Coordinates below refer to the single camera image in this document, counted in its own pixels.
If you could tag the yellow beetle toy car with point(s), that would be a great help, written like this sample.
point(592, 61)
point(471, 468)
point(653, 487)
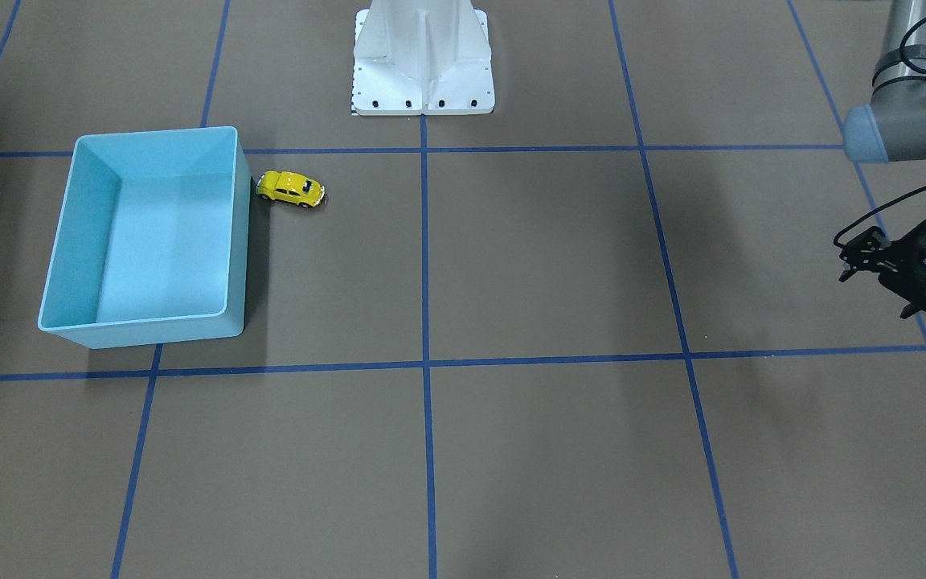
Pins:
point(290, 187)

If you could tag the light blue plastic bin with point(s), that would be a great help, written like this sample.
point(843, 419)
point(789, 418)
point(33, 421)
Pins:
point(152, 240)

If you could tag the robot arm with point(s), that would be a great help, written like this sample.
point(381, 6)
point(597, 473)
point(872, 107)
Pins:
point(892, 128)

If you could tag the white pedestal column base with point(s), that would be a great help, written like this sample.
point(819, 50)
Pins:
point(422, 58)

